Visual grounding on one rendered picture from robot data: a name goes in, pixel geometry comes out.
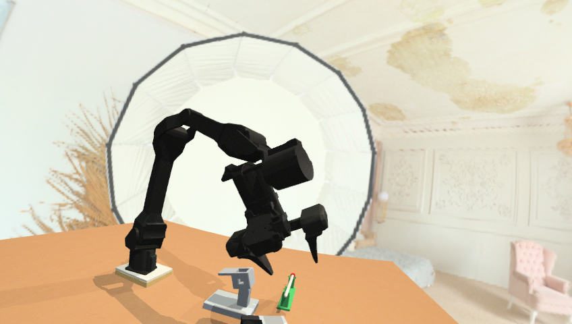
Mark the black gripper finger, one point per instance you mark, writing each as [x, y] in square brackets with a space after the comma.
[312, 243]
[261, 261]

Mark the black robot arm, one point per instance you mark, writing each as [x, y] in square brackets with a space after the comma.
[282, 167]

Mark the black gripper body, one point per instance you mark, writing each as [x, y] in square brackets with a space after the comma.
[313, 220]

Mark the white tapered rod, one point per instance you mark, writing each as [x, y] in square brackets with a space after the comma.
[288, 287]

